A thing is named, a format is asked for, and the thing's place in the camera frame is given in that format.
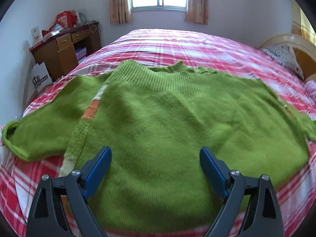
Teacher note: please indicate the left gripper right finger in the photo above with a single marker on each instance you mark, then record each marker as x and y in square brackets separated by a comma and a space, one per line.
[263, 215]

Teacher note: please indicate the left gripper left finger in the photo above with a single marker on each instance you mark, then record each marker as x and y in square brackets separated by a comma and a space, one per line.
[47, 216]

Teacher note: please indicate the green orange striped knit sweater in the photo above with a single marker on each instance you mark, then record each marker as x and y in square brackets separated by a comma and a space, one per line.
[156, 120]

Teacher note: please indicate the pink blanket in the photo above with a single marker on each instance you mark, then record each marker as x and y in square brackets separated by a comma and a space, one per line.
[310, 88]

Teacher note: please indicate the white paper shopping bag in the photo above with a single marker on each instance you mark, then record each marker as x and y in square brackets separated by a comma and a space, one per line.
[40, 77]

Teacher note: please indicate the grey striped pillow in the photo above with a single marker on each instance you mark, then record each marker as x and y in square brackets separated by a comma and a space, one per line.
[283, 55]

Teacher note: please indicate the brown wooden desk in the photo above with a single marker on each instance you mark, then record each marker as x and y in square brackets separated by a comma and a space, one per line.
[59, 52]

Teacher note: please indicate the cream wooden headboard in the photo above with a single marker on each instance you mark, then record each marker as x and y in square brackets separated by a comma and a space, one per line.
[302, 49]

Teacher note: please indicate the white card box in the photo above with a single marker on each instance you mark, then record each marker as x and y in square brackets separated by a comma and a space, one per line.
[36, 35]

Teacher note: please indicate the yellow side curtain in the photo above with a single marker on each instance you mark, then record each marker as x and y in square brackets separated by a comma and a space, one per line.
[300, 23]

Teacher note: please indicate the red gift box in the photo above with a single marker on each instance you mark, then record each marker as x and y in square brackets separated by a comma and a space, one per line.
[66, 19]

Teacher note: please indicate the right beige curtain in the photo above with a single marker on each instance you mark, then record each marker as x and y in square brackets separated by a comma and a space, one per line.
[197, 11]

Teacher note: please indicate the beige curtain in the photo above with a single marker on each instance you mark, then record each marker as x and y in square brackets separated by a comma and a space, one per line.
[197, 11]
[120, 12]

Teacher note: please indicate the left beige curtain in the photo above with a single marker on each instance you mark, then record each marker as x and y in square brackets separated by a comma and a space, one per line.
[120, 12]

